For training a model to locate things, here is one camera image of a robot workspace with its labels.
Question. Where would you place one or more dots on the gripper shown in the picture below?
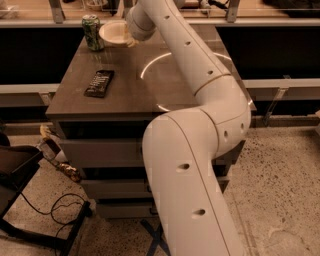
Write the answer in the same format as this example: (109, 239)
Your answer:
(137, 30)

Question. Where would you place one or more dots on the white paper bowl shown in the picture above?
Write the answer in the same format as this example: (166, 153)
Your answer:
(115, 33)

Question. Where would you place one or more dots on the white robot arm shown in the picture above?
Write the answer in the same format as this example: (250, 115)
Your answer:
(179, 146)

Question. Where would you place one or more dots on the green soda can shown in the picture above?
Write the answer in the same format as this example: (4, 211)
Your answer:
(91, 27)

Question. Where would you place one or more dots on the black snack bar wrapper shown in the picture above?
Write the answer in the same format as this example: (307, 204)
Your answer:
(99, 84)

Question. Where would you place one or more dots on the grey drawer cabinet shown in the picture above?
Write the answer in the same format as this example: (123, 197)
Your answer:
(146, 83)

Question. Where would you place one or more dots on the top grey drawer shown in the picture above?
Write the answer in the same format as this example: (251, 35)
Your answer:
(103, 153)

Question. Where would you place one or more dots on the crumpled snack bag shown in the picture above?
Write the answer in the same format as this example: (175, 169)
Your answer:
(54, 154)

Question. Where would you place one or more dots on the middle grey drawer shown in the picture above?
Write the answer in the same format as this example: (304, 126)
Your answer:
(131, 189)

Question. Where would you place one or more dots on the blue tape cross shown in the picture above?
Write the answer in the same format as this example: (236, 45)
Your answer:
(157, 238)

